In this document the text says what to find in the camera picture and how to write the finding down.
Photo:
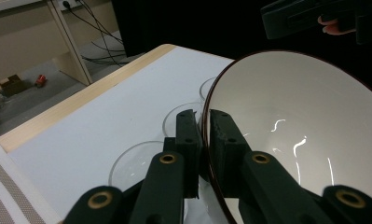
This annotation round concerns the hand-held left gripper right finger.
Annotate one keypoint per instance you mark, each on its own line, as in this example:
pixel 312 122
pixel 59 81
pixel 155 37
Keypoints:
pixel 227 155

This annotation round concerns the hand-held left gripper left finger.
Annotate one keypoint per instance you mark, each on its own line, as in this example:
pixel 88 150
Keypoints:
pixel 190 149

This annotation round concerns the clear drinking glass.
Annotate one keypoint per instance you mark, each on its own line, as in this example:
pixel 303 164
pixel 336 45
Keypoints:
pixel 134 161
pixel 171 121
pixel 205 88

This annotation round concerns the white dark-rimmed bowl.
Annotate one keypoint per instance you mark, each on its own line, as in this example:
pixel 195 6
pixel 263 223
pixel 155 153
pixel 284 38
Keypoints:
pixel 298 109

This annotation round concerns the pale table sheet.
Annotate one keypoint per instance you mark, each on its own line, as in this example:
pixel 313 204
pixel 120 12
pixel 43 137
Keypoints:
pixel 96 124

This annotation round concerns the black curtain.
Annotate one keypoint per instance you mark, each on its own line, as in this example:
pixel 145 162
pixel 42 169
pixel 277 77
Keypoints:
pixel 190 21

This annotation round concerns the beige wooden desk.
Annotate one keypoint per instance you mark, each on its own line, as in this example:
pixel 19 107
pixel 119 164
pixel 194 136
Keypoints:
pixel 71 46

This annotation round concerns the red can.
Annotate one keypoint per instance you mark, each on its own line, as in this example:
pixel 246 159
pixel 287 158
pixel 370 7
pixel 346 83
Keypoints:
pixel 40 81

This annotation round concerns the grey striped placemat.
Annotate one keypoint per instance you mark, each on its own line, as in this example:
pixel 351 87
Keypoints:
pixel 6 193

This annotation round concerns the brown cardboard box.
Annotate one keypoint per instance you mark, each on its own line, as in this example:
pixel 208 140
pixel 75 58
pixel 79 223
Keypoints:
pixel 11 87

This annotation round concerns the white wall socket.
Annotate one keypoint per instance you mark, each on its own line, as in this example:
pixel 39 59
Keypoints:
pixel 69 3

